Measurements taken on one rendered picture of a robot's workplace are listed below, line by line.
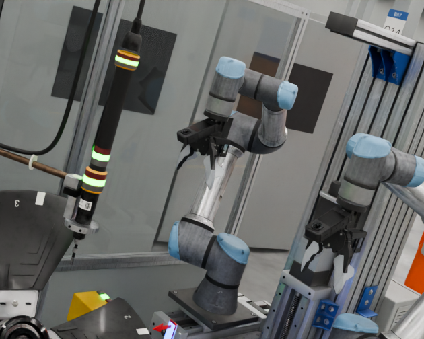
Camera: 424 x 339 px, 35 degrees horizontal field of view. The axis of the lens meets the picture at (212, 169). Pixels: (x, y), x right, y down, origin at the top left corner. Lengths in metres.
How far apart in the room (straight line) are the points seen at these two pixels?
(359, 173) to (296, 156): 4.44
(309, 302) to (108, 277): 0.79
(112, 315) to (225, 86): 0.66
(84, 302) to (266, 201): 4.10
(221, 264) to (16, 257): 0.83
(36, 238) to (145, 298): 1.22
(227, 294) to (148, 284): 0.54
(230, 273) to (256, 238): 3.89
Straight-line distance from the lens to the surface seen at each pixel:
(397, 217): 2.14
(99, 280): 2.49
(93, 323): 1.60
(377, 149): 1.50
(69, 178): 1.37
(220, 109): 1.82
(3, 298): 1.50
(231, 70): 1.81
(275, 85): 1.89
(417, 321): 1.82
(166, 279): 2.70
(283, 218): 6.14
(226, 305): 2.19
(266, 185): 5.85
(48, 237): 1.51
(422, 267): 5.16
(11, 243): 1.53
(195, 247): 2.16
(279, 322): 2.17
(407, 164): 1.57
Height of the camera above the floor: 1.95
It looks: 13 degrees down
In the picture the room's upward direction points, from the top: 17 degrees clockwise
